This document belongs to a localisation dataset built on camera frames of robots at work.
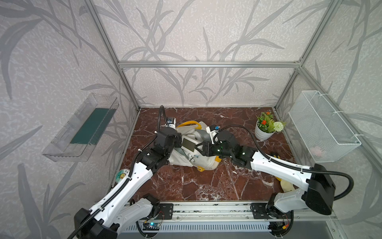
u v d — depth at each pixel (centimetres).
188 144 77
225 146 58
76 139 64
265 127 91
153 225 71
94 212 38
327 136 62
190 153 74
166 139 53
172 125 63
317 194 39
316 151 73
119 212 42
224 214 74
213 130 68
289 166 46
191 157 85
